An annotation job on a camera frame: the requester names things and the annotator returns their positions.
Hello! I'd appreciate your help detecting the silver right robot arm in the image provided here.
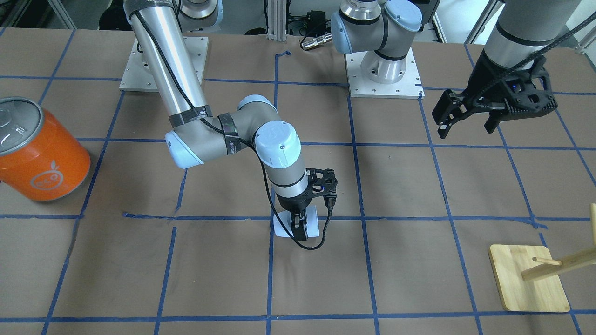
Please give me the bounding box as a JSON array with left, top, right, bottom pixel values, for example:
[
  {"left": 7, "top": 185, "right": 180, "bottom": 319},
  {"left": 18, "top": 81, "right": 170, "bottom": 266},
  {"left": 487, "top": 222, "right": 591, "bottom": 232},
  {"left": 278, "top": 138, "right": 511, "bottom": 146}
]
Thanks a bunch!
[{"left": 123, "top": 0, "right": 312, "bottom": 241}]

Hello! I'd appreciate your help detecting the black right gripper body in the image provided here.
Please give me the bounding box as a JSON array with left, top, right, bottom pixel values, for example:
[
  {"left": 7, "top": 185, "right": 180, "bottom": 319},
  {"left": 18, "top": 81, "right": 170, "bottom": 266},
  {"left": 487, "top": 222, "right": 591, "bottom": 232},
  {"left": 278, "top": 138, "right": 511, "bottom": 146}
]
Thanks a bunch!
[{"left": 275, "top": 186, "right": 311, "bottom": 219}]

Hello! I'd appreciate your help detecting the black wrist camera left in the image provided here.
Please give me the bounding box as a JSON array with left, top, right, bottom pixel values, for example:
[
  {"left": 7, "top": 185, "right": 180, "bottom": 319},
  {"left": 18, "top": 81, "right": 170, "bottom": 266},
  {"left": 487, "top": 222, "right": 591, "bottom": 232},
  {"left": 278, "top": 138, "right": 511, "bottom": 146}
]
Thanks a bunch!
[{"left": 494, "top": 56, "right": 558, "bottom": 118}]

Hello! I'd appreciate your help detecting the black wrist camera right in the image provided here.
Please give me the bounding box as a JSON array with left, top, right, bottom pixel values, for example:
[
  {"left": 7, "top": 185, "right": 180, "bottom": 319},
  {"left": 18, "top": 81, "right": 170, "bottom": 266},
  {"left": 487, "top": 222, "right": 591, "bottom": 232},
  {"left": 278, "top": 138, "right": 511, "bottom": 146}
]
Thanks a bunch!
[{"left": 306, "top": 168, "right": 337, "bottom": 201}]

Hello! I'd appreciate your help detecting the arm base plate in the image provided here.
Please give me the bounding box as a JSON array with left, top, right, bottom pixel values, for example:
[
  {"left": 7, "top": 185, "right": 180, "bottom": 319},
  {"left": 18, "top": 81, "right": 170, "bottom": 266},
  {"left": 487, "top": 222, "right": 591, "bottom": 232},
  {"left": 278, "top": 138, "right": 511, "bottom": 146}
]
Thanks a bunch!
[
  {"left": 119, "top": 37, "right": 209, "bottom": 93},
  {"left": 345, "top": 48, "right": 425, "bottom": 99}
]

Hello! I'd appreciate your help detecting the aluminium frame post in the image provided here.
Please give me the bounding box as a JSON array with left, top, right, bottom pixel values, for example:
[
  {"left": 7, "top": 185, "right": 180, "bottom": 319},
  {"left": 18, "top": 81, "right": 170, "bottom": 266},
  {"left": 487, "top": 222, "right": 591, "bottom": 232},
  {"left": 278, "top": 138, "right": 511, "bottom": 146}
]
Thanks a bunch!
[{"left": 265, "top": 0, "right": 287, "bottom": 44}]

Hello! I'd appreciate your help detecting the orange can with silver lid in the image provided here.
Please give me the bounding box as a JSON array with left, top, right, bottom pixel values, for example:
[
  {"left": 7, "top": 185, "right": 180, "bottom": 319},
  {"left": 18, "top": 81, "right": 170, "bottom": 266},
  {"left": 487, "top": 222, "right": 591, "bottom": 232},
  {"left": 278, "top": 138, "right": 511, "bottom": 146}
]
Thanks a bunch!
[{"left": 0, "top": 97, "right": 91, "bottom": 201}]

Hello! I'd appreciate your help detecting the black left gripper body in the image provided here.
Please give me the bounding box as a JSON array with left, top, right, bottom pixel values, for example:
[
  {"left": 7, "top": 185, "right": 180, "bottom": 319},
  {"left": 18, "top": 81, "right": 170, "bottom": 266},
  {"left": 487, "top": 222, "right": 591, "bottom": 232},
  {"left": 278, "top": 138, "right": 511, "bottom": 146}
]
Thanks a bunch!
[{"left": 432, "top": 51, "right": 517, "bottom": 126}]

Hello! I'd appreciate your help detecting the wooden cup rack stand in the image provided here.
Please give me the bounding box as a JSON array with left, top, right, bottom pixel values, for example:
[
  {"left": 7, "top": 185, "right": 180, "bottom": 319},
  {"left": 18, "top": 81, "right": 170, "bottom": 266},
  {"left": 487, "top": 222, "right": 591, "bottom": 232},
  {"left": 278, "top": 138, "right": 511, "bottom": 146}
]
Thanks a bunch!
[{"left": 488, "top": 203, "right": 596, "bottom": 312}]

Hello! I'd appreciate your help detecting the light blue plastic cup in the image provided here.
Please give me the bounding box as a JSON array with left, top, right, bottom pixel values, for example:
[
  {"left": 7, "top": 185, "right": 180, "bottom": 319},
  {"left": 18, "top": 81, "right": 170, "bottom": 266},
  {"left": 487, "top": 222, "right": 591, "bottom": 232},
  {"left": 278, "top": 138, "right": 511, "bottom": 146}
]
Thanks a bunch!
[{"left": 274, "top": 204, "right": 319, "bottom": 238}]

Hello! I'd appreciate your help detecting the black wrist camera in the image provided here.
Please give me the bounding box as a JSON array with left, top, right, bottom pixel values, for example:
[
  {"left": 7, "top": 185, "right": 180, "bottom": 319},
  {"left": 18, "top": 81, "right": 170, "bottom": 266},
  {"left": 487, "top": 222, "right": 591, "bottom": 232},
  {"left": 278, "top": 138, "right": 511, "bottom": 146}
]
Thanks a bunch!
[
  {"left": 306, "top": 168, "right": 337, "bottom": 201},
  {"left": 494, "top": 56, "right": 558, "bottom": 118}
]

